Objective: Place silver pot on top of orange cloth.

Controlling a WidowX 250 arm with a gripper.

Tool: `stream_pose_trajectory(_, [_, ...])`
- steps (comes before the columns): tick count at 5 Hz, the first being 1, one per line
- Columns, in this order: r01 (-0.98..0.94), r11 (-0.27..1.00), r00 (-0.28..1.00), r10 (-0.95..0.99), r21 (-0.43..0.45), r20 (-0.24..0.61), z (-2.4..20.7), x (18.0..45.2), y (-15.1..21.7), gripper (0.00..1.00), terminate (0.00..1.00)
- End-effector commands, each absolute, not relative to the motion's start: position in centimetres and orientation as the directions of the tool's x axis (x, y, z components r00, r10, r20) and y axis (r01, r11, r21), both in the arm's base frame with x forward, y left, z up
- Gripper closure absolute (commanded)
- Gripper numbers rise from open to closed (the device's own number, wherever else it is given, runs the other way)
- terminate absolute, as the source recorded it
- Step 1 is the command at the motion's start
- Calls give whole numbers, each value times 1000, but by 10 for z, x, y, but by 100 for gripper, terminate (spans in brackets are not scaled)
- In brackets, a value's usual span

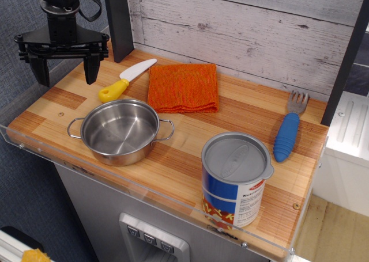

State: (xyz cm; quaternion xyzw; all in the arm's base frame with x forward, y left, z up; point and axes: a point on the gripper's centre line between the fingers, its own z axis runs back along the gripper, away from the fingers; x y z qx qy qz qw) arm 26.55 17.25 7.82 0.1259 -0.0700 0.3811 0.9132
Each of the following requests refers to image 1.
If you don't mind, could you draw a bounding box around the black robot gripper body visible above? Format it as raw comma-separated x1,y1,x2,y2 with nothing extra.
14,16,110,63

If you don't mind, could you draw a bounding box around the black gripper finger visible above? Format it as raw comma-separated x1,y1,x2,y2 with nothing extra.
29,56,50,87
84,54,100,85

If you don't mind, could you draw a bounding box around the stainless steel pot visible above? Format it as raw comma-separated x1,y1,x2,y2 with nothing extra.
67,99,175,166

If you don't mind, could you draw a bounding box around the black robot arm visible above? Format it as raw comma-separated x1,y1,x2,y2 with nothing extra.
14,0,110,86

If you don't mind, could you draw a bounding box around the orange folded towel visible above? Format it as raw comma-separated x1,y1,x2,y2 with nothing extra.
147,64,219,113

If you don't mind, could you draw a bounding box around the grey toy fridge front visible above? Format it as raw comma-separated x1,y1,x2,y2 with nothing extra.
54,162,274,262

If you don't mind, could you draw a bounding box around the blue toy soup can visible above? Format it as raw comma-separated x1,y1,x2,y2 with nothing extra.
201,132,274,229

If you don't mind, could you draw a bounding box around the yellow object at corner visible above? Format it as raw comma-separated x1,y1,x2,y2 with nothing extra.
21,249,51,262

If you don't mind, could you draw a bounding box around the white toy sink unit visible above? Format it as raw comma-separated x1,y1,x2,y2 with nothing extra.
312,92,368,216

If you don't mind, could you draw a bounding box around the yellow handled toy knife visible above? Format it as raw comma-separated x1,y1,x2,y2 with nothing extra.
98,59,157,104

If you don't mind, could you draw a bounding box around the black vertical post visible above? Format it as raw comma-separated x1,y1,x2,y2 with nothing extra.
105,0,134,63

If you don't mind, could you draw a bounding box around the clear acrylic guard rail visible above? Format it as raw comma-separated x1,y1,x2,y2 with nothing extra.
0,25,329,257

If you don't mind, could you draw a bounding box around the blue handled toy fork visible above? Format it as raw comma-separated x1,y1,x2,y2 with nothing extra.
273,90,309,162

